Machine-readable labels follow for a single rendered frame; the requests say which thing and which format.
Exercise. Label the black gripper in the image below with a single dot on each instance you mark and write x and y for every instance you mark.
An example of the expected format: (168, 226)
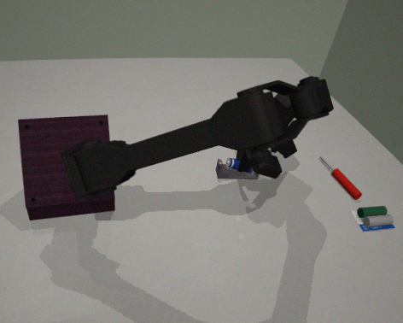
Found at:
(262, 162)

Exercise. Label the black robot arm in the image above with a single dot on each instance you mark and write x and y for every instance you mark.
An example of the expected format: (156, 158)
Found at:
(254, 119)

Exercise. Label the blue battery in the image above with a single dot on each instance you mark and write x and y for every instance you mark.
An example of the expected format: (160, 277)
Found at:
(234, 163)

